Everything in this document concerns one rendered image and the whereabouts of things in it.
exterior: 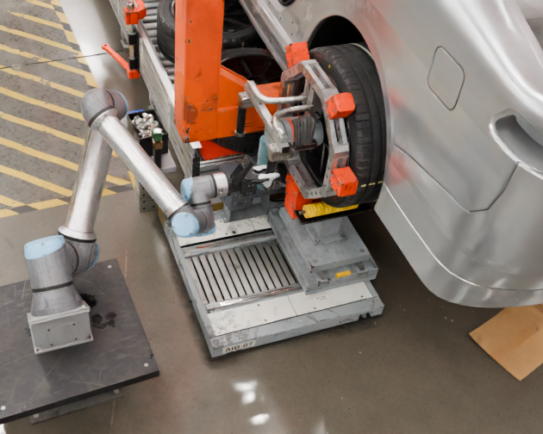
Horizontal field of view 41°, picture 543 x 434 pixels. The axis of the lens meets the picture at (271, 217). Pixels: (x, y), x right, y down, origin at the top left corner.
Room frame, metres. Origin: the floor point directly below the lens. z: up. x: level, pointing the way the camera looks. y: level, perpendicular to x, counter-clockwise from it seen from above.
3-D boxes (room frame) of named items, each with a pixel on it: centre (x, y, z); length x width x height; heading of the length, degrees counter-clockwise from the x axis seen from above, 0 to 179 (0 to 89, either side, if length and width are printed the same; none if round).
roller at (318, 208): (2.31, -0.25, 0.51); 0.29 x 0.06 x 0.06; 117
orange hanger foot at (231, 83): (2.84, 0.11, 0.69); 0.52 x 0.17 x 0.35; 117
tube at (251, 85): (2.41, 0.05, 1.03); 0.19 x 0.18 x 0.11; 117
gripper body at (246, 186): (2.06, 0.14, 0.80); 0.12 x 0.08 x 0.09; 117
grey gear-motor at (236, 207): (2.63, 0.07, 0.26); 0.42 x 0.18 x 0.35; 117
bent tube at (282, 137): (2.23, -0.04, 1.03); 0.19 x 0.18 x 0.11; 117
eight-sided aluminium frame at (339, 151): (2.38, -0.10, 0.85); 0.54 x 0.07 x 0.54; 27
